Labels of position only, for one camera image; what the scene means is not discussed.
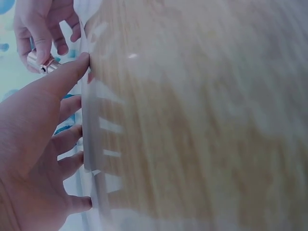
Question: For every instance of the person's left thumb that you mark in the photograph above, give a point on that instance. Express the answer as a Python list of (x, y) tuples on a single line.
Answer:
[(69, 72)]

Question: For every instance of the silver metal cylinder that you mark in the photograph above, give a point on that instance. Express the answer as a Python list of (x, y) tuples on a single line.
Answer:
[(49, 65)]

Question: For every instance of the person's left hand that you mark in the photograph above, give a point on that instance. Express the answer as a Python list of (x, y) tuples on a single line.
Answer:
[(29, 144)]

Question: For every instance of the person's right hand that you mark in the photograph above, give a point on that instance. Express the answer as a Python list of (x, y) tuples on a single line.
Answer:
[(41, 19)]

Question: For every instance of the person's right thumb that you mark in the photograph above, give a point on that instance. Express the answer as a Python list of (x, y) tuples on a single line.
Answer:
[(22, 50)]

